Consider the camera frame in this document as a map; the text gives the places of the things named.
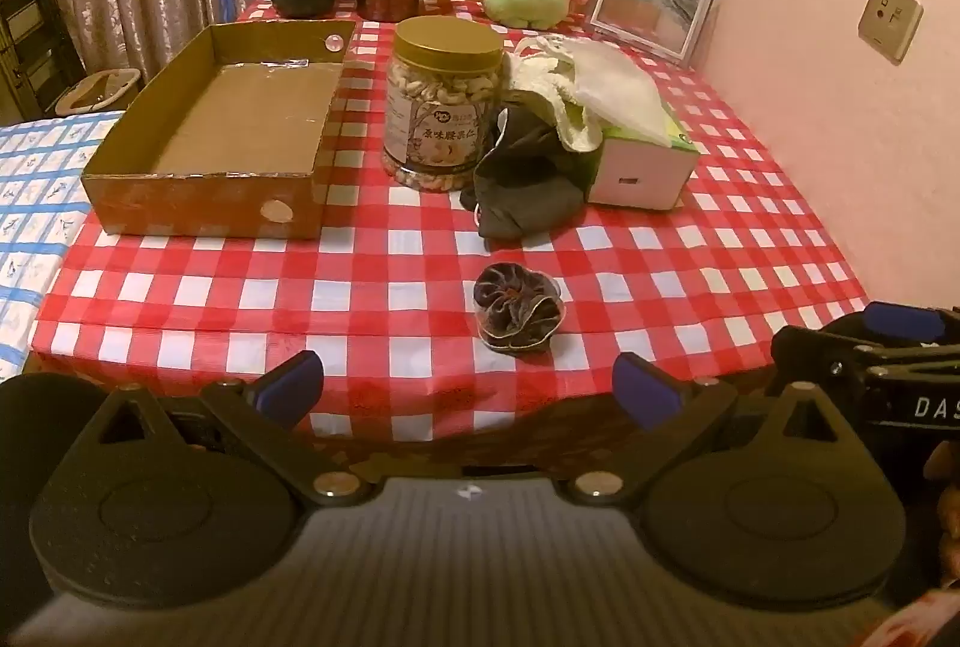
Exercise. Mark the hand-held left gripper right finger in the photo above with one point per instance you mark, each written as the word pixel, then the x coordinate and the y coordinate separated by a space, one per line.
pixel 641 388

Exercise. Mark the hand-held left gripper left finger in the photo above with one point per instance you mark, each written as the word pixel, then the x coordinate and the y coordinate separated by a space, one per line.
pixel 289 384

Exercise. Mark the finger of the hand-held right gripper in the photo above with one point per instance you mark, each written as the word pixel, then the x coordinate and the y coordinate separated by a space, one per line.
pixel 806 351
pixel 896 321

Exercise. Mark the dark ruffled scrunchie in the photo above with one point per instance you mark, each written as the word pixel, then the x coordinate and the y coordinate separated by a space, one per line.
pixel 517 309

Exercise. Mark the black cloth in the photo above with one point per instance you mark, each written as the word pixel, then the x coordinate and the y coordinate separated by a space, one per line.
pixel 525 189

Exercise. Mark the brown cardboard box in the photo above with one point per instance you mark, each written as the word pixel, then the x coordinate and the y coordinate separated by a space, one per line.
pixel 225 114

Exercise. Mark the green and white tissue box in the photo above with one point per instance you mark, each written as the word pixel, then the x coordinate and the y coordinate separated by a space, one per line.
pixel 637 174

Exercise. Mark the white tissue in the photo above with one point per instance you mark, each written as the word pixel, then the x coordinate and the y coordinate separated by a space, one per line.
pixel 622 92

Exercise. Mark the cashew jar with gold lid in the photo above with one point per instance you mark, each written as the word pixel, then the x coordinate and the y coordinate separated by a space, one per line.
pixel 442 114

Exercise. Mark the blue checked bed sheet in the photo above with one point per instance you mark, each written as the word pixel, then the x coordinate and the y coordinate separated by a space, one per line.
pixel 30 204

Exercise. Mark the beige trash bin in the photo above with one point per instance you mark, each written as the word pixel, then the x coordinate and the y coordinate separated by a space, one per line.
pixel 97 92

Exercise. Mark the dark wooden rack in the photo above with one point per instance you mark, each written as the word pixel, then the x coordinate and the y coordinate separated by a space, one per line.
pixel 22 17

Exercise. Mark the gold wall switch panel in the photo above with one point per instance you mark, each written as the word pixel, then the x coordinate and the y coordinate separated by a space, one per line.
pixel 890 20

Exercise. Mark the grey picture frame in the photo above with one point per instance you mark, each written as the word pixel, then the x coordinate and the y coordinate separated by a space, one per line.
pixel 649 9

